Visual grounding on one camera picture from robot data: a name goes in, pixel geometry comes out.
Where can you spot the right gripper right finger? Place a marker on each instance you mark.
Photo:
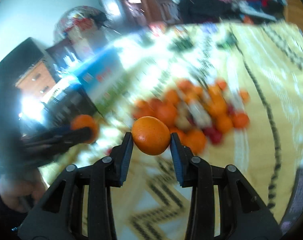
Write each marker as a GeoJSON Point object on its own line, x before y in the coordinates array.
{"type": "Point", "coordinates": [223, 203]}

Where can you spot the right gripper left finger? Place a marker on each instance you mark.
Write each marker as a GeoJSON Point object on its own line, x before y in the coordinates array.
{"type": "Point", "coordinates": [78, 203]}

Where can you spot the person's left hand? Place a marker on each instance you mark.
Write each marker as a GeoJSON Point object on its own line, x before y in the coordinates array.
{"type": "Point", "coordinates": [14, 188]}

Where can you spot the black phone with screen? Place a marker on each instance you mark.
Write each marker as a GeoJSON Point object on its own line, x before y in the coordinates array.
{"type": "Point", "coordinates": [294, 209]}

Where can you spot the black printed box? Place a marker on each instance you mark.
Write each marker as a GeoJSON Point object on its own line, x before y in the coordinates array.
{"type": "Point", "coordinates": [66, 104]}

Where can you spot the large orange right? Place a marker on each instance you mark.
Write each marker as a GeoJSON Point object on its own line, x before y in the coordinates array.
{"type": "Point", "coordinates": [240, 120]}

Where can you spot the blue white carton box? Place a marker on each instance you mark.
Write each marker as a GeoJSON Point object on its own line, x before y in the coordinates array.
{"type": "Point", "coordinates": [103, 78]}

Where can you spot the brown cardboard box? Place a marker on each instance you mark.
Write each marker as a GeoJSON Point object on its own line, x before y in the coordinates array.
{"type": "Point", "coordinates": [81, 35]}

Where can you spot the yellow patterned bed blanket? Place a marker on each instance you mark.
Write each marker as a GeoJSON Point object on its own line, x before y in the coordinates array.
{"type": "Point", "coordinates": [209, 72]}

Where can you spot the red snack box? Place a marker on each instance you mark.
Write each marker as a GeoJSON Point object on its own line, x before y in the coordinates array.
{"type": "Point", "coordinates": [158, 28]}

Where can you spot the pile of clothes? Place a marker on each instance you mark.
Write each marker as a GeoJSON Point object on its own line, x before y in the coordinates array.
{"type": "Point", "coordinates": [254, 11]}

